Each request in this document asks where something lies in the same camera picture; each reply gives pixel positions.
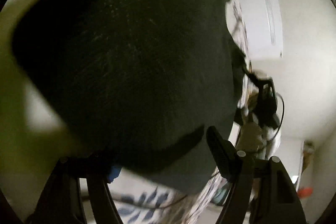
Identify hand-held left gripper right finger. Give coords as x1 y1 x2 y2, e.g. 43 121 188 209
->
206 126 307 224

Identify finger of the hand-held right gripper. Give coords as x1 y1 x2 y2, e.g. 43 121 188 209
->
243 67 266 86

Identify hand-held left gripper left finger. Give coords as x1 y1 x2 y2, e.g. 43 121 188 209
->
25 153 124 224

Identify black grey striped sweater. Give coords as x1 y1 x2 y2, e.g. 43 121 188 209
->
10 0 250 194

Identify orange object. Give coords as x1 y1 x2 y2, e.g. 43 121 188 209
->
298 187 314 197

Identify black cable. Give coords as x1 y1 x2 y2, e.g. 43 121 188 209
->
272 93 285 136

